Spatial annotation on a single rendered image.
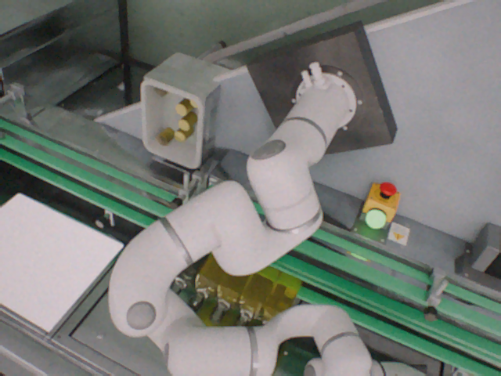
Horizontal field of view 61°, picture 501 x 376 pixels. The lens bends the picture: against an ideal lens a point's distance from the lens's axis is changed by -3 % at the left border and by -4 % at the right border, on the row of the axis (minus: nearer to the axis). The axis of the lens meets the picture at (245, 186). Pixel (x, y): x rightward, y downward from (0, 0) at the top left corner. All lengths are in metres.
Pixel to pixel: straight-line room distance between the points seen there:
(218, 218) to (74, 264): 0.70
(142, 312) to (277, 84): 0.55
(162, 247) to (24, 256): 0.74
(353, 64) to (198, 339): 0.57
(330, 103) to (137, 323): 0.51
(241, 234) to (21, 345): 0.70
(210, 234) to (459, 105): 0.57
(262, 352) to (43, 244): 0.82
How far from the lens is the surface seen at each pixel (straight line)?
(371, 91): 0.90
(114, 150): 1.32
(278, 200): 0.69
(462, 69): 0.93
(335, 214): 1.07
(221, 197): 0.66
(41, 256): 1.32
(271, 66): 0.94
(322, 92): 0.86
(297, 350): 1.21
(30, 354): 1.18
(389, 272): 1.04
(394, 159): 1.05
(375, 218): 1.03
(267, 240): 0.72
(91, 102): 1.91
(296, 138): 0.72
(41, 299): 1.24
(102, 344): 1.15
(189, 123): 1.13
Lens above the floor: 1.61
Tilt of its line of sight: 44 degrees down
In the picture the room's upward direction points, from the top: 145 degrees counter-clockwise
